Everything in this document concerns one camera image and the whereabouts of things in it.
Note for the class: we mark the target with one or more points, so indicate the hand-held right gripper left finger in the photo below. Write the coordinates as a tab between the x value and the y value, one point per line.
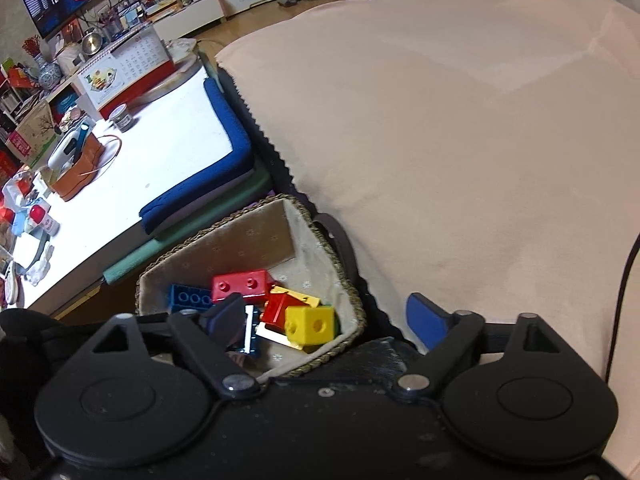
225	320

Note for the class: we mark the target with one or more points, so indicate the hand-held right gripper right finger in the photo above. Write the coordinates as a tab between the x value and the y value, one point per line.
427	322

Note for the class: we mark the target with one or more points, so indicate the blue toy vehicle piece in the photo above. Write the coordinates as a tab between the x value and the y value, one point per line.
252	340

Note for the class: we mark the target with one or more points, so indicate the red toy brick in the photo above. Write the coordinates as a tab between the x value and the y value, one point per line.
240	285

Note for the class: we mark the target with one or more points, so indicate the blue toy brick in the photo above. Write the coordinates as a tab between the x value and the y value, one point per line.
190	300

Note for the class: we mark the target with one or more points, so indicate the red toy block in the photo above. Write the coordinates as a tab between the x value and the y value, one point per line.
275	310

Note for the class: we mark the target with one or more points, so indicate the yellow toy window frame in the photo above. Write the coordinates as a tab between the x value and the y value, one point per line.
295	294

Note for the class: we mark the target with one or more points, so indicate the yellow toy cube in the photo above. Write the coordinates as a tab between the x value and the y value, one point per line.
310	327

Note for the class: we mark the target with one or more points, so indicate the woven fabric-lined basket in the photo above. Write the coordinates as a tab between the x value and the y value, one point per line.
310	260

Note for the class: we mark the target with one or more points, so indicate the green foam edge guard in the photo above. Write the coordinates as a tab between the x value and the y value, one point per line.
150	255

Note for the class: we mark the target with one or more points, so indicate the blue folded cushion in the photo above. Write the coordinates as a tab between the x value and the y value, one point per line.
230	130

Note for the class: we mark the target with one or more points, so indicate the crumpled white tissue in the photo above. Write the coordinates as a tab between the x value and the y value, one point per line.
40	270

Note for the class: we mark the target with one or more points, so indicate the orange leather tray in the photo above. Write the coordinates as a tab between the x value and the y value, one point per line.
80	175

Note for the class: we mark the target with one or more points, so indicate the red-capped white bottle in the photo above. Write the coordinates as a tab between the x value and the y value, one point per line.
45	220

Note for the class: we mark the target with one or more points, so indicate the small grey jar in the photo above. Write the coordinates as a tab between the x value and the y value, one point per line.
121	119

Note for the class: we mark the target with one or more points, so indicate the light blue cloth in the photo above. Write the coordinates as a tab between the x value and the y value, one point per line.
20	222

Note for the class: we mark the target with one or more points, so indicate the white handheld device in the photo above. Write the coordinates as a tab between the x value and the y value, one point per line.
62	152

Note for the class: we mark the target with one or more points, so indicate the blue pen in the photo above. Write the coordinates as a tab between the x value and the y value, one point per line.
82	135

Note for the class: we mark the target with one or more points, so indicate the round wooden board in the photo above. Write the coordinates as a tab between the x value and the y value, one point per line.
175	80

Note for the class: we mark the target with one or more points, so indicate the teal box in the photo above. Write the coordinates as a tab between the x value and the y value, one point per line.
67	102

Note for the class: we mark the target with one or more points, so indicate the cardboard box with tree print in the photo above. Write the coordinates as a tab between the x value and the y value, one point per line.
32	130

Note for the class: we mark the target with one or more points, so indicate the desk calendar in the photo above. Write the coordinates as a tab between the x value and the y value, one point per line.
140	60

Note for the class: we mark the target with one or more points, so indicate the blue white porcelain vase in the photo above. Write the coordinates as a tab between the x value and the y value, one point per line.
49	76

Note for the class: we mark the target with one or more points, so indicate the white television cabinet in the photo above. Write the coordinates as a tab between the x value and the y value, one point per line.
195	15

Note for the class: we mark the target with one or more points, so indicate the round metal dish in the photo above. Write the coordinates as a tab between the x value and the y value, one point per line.
92	42

